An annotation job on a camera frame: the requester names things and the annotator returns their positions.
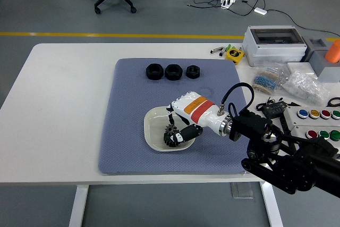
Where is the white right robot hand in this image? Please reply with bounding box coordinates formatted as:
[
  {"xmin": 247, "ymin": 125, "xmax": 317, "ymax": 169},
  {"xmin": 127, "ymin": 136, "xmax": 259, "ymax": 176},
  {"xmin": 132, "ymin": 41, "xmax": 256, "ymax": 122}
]
[{"xmin": 166, "ymin": 91, "xmax": 226, "ymax": 144}]

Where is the small black gear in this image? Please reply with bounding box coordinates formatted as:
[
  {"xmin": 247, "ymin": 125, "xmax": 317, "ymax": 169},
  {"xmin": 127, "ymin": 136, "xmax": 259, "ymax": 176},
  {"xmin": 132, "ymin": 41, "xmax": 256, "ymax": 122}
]
[{"xmin": 164, "ymin": 124, "xmax": 178, "ymax": 137}]

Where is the large black gear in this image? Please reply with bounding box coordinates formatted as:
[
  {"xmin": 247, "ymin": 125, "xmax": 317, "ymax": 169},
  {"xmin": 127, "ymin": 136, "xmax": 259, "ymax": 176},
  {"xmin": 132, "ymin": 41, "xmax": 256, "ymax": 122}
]
[{"xmin": 163, "ymin": 131, "xmax": 184, "ymax": 148}]

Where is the small black hex nut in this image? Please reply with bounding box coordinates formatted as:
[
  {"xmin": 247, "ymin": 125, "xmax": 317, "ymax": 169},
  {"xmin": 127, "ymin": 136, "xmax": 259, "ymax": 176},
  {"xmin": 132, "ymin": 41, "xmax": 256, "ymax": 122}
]
[{"xmin": 185, "ymin": 65, "xmax": 201, "ymax": 79}]

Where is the large black hex nut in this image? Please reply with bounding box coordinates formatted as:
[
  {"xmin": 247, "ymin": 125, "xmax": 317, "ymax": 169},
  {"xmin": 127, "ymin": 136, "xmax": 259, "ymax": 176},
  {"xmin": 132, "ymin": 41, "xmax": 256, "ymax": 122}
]
[
  {"xmin": 165, "ymin": 63, "xmax": 183, "ymax": 81},
  {"xmin": 146, "ymin": 63, "xmax": 164, "ymax": 81}
]

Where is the white flat box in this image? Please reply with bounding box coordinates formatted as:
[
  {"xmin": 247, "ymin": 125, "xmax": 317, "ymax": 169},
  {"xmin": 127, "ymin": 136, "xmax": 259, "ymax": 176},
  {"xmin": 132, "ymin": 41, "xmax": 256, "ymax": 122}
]
[{"xmin": 286, "ymin": 62, "xmax": 318, "ymax": 79}]

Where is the white four-button control box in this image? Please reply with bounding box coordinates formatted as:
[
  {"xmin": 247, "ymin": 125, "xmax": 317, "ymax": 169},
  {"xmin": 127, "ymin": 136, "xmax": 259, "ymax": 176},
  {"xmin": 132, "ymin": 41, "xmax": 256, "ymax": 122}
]
[{"xmin": 283, "ymin": 105, "xmax": 340, "ymax": 127}]

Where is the white three-button control box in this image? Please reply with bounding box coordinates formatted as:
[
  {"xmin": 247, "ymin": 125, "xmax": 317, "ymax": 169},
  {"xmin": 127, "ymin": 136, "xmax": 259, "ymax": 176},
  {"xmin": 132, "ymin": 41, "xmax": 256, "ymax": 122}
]
[{"xmin": 291, "ymin": 125, "xmax": 340, "ymax": 142}]

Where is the white square plate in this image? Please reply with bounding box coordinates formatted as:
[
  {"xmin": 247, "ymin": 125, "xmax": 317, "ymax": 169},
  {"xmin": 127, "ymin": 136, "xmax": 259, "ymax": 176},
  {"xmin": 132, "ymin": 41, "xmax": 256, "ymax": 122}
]
[{"xmin": 143, "ymin": 106, "xmax": 197, "ymax": 153}]

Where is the yellow tape measure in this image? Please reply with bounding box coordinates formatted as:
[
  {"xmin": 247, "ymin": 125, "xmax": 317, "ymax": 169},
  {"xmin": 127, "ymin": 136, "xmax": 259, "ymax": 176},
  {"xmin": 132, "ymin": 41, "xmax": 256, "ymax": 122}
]
[{"xmin": 225, "ymin": 48, "xmax": 244, "ymax": 65}]

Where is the bag of resistor strips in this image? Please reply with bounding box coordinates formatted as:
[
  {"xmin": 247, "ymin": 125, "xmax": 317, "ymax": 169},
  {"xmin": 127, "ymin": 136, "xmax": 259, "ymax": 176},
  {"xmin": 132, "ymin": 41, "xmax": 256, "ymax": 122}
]
[{"xmin": 251, "ymin": 63, "xmax": 290, "ymax": 96}]

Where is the black digital display module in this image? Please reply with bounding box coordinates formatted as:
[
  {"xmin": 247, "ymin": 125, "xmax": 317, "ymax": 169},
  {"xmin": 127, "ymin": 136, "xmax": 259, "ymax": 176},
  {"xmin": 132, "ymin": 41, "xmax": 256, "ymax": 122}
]
[{"xmin": 259, "ymin": 99, "xmax": 290, "ymax": 119}]

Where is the blue-grey textured mat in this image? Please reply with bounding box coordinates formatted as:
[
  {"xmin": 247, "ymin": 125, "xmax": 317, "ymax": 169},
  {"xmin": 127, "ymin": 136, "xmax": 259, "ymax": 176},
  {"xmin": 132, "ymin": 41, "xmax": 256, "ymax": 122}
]
[{"xmin": 98, "ymin": 58, "xmax": 261, "ymax": 176}]

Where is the grey floor plate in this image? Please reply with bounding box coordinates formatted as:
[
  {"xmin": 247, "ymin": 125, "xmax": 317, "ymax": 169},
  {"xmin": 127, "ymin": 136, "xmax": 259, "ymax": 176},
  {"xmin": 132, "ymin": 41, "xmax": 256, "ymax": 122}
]
[{"xmin": 230, "ymin": 182, "xmax": 254, "ymax": 199}]

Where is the clear plastic bag of parts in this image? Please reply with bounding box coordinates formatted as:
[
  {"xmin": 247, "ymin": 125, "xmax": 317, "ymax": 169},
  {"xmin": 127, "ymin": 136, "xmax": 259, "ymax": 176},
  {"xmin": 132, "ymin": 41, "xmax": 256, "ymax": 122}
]
[{"xmin": 282, "ymin": 70, "xmax": 332, "ymax": 105}]

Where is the white power strip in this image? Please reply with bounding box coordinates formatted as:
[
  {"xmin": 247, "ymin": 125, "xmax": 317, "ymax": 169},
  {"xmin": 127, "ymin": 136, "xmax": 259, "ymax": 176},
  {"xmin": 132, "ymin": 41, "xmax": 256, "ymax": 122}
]
[{"xmin": 220, "ymin": 0, "xmax": 238, "ymax": 10}]

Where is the white table leg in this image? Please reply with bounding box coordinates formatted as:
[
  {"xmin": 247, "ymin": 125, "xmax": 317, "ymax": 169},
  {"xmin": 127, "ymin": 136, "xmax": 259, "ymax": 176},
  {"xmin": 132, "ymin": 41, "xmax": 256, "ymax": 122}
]
[
  {"xmin": 259, "ymin": 181, "xmax": 284, "ymax": 227},
  {"xmin": 68, "ymin": 185, "xmax": 90, "ymax": 227}
]

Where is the dark grey square tray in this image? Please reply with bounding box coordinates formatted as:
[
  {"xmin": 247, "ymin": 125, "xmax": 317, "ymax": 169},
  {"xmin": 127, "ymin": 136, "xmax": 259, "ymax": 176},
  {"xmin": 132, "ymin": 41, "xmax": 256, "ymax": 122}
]
[{"xmin": 302, "ymin": 36, "xmax": 329, "ymax": 62}]

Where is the light grey block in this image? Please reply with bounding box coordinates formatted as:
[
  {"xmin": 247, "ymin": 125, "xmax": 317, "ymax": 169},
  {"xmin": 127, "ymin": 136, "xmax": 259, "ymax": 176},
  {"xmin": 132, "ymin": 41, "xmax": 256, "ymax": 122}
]
[{"xmin": 310, "ymin": 50, "xmax": 340, "ymax": 83}]

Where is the orange cylinder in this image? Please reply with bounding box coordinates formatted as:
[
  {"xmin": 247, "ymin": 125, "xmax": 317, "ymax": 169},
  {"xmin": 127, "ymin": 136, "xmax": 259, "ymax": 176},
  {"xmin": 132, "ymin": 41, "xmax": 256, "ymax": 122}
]
[{"xmin": 324, "ymin": 40, "xmax": 340, "ymax": 64}]

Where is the grey electrical enclosure box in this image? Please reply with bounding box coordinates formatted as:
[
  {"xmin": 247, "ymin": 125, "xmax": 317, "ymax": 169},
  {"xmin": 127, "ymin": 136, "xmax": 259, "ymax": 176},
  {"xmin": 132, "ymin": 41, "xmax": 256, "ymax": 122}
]
[{"xmin": 242, "ymin": 26, "xmax": 308, "ymax": 68}]

